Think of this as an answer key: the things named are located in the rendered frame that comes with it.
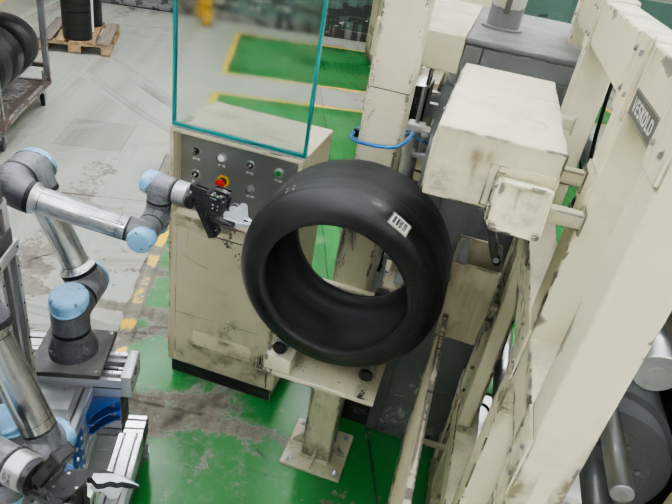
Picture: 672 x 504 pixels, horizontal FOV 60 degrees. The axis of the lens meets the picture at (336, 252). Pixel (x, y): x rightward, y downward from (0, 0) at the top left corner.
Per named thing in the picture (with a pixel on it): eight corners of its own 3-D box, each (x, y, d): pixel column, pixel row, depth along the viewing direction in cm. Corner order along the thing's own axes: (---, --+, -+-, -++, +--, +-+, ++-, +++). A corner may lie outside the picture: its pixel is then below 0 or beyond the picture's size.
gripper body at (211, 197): (223, 201, 167) (185, 186, 168) (219, 226, 172) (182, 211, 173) (234, 190, 173) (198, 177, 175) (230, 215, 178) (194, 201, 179)
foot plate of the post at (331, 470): (299, 419, 275) (300, 413, 273) (353, 437, 271) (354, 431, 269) (279, 462, 253) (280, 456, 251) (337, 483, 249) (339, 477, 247)
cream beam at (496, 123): (449, 113, 168) (463, 61, 161) (537, 133, 164) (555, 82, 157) (416, 193, 117) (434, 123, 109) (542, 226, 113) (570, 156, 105)
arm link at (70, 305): (43, 335, 182) (39, 301, 175) (62, 309, 193) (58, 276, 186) (82, 341, 182) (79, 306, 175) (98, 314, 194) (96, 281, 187)
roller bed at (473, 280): (439, 303, 216) (460, 233, 200) (478, 314, 213) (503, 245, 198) (432, 334, 199) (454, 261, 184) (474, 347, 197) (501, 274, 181)
